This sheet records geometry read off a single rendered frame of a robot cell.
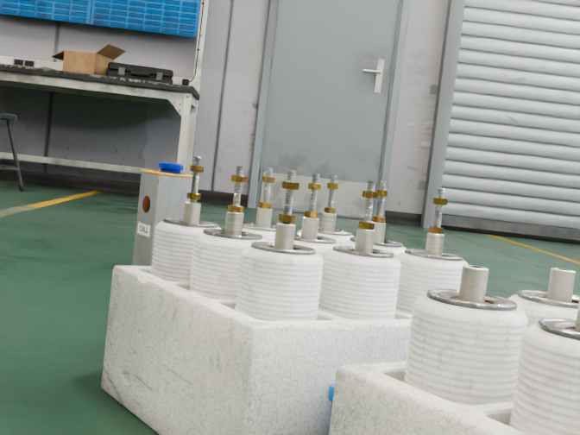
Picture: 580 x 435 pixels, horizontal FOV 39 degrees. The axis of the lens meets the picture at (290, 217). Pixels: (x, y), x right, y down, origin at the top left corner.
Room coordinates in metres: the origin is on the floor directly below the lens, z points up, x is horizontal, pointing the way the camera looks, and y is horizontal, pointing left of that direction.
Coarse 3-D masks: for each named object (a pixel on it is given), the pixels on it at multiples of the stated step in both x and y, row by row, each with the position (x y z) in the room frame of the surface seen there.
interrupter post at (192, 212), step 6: (186, 204) 1.13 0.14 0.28; (192, 204) 1.13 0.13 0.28; (198, 204) 1.13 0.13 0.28; (186, 210) 1.13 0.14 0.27; (192, 210) 1.13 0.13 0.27; (198, 210) 1.13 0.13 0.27; (186, 216) 1.13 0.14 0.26; (192, 216) 1.13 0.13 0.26; (198, 216) 1.13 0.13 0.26; (186, 222) 1.13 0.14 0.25; (192, 222) 1.13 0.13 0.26; (198, 222) 1.13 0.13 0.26
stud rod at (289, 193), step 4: (288, 172) 0.94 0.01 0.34; (292, 172) 0.94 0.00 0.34; (288, 176) 0.94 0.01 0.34; (292, 176) 0.94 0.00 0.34; (288, 180) 0.94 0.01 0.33; (292, 180) 0.94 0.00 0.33; (288, 192) 0.94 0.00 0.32; (292, 192) 0.94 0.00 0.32; (288, 196) 0.94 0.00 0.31; (292, 196) 0.94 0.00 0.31; (288, 200) 0.94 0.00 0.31; (292, 200) 0.94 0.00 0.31; (288, 204) 0.94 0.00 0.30; (292, 204) 0.94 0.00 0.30; (288, 208) 0.94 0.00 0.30; (284, 212) 0.94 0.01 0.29; (288, 212) 0.94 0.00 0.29
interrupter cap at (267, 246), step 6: (252, 246) 0.93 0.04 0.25; (258, 246) 0.92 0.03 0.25; (264, 246) 0.92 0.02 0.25; (270, 246) 0.95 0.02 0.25; (294, 246) 0.96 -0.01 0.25; (300, 246) 0.97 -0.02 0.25; (276, 252) 0.91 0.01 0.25; (282, 252) 0.91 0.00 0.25; (288, 252) 0.91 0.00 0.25; (294, 252) 0.91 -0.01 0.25; (300, 252) 0.91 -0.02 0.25; (306, 252) 0.92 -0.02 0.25; (312, 252) 0.93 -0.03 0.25
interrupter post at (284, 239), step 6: (276, 228) 0.94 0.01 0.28; (282, 228) 0.93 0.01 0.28; (288, 228) 0.93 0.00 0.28; (294, 228) 0.94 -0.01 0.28; (276, 234) 0.94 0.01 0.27; (282, 234) 0.93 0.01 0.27; (288, 234) 0.93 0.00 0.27; (276, 240) 0.94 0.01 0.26; (282, 240) 0.93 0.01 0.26; (288, 240) 0.93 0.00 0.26; (276, 246) 0.94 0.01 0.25; (282, 246) 0.93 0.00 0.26; (288, 246) 0.93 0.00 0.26
